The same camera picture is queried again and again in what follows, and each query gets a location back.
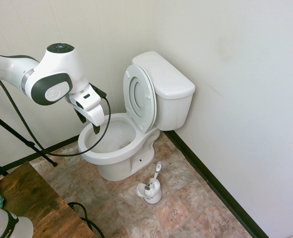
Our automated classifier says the white toilet bowl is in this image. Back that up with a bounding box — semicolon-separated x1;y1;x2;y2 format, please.
77;113;161;182

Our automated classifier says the white toilet brush holder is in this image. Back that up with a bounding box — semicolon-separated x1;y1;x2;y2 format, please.
136;180;163;205

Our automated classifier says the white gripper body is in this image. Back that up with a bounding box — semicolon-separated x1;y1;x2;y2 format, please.
68;84;106;126

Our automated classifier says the white toilet tank lid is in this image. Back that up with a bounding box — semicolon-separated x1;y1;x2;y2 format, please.
131;51;196;100

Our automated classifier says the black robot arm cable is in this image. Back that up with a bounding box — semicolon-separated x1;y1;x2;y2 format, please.
0;67;112;157

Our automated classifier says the brown wooden table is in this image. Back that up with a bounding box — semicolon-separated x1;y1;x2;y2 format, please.
0;161;99;238

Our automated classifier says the long black baseboard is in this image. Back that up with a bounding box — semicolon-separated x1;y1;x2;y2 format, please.
164;130;270;238

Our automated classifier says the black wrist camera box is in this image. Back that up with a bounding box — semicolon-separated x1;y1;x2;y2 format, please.
88;82;107;99

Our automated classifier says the black floor cable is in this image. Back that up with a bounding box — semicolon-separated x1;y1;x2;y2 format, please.
67;202;106;238

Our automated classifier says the white toilet brush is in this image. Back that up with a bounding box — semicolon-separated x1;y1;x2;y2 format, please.
144;161;163;199

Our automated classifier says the black camera tripod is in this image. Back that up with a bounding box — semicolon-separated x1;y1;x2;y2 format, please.
0;108;58;177

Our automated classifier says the white toilet tank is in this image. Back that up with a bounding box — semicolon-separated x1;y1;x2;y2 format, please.
154;89;195;131

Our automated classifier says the short black baseboard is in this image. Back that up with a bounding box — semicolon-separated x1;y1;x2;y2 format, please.
2;135;81;172

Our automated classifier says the white toilet seat with lid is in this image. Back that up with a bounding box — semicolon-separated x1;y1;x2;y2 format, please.
122;64;158;133

